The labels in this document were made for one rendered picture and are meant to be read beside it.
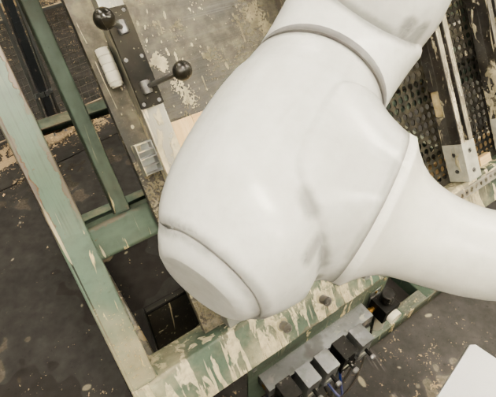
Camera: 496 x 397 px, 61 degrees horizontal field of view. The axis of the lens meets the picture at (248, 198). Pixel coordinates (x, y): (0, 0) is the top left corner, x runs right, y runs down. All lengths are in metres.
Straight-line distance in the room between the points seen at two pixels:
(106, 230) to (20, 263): 1.61
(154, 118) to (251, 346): 0.57
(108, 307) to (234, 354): 0.32
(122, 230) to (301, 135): 0.79
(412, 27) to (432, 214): 0.13
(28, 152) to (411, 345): 1.77
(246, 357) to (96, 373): 1.11
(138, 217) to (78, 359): 1.24
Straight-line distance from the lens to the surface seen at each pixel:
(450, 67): 1.44
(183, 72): 0.82
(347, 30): 0.29
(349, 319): 1.26
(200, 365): 1.02
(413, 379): 2.08
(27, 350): 2.23
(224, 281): 0.20
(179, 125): 0.95
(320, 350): 1.20
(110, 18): 0.81
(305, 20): 0.29
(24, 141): 0.87
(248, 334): 1.05
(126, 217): 0.97
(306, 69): 0.25
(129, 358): 0.96
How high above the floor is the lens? 1.81
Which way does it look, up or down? 45 degrees down
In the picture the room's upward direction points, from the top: straight up
